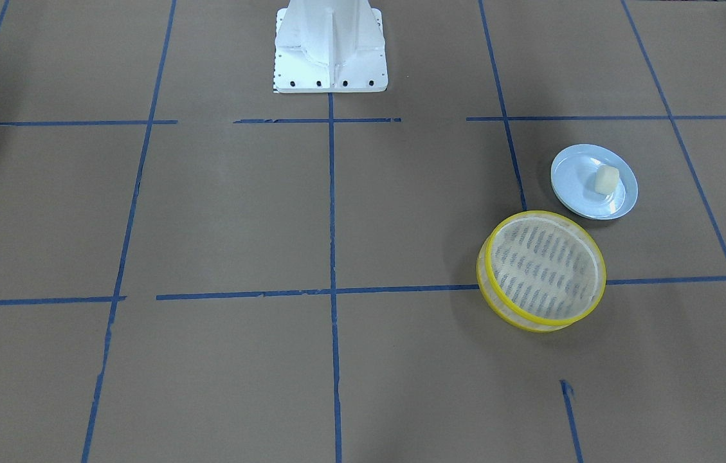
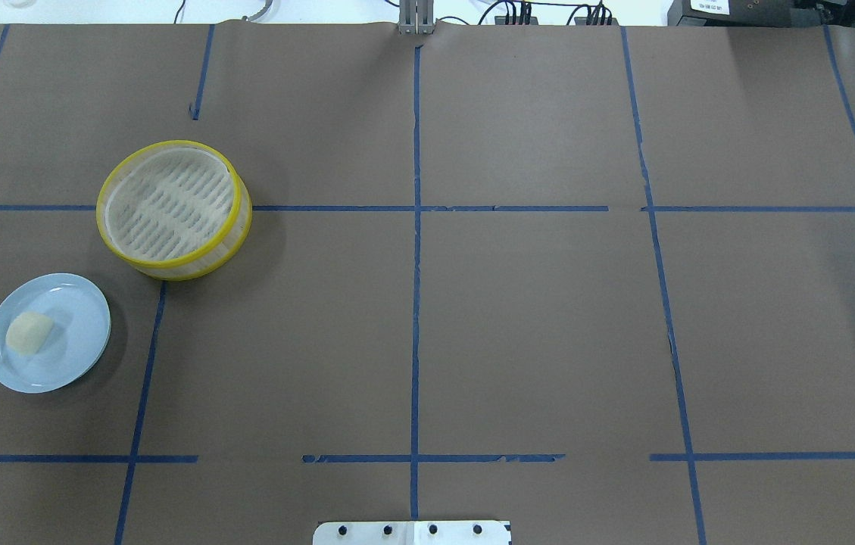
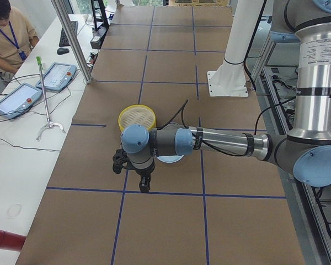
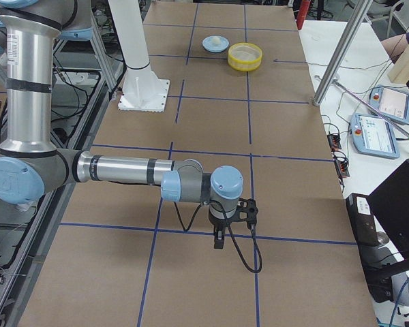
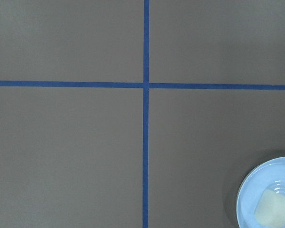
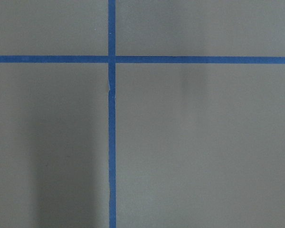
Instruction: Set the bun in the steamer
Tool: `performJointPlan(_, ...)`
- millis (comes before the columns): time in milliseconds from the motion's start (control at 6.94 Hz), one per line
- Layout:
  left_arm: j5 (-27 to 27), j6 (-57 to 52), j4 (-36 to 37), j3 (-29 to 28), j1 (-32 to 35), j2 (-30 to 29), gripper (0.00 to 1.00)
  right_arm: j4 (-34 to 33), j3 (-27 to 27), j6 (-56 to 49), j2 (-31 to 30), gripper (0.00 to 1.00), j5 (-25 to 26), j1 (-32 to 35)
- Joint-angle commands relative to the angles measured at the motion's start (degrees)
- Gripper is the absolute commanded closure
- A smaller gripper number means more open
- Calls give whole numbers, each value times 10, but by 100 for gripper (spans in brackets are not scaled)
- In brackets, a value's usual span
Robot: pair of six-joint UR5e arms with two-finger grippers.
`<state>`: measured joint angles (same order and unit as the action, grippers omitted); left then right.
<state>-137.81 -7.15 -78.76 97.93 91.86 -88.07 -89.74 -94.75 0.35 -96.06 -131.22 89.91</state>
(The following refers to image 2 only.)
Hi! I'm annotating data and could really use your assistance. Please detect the grey metal post bracket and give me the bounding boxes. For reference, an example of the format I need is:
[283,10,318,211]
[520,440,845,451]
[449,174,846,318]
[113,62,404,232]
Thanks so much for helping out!
[392,0,436,36]

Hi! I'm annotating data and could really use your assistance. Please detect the light blue plate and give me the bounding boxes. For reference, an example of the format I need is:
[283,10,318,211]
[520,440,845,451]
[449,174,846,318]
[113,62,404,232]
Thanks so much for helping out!
[0,272,111,394]

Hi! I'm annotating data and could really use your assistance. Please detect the white steamed bun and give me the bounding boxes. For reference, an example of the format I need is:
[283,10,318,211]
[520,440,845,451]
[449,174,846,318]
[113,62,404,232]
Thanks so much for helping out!
[5,311,55,357]

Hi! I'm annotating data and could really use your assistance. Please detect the black equipment box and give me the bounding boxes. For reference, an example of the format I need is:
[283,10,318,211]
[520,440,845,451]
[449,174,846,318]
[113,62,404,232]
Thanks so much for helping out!
[666,1,855,28]

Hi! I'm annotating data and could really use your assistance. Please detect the yellow rimmed white steamer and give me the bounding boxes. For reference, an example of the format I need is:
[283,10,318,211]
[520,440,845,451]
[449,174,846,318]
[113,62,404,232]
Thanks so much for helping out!
[95,139,253,282]

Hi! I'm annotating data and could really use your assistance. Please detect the black cable connectors left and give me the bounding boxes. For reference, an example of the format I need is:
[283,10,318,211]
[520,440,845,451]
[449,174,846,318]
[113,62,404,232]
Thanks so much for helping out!
[476,1,539,26]

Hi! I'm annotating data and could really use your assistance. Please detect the black cable connectors right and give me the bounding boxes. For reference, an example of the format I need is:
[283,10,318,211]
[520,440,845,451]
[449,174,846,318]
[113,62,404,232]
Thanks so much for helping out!
[566,1,618,26]

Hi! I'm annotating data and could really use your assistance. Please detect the white metal mounting plate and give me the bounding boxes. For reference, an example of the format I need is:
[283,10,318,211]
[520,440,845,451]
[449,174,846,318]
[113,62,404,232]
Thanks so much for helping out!
[312,520,513,544]

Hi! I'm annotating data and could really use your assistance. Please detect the black cable connectors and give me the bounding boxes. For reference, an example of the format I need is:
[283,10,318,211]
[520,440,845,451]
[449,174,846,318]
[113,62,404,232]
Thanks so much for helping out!
[566,1,618,26]
[476,1,539,26]

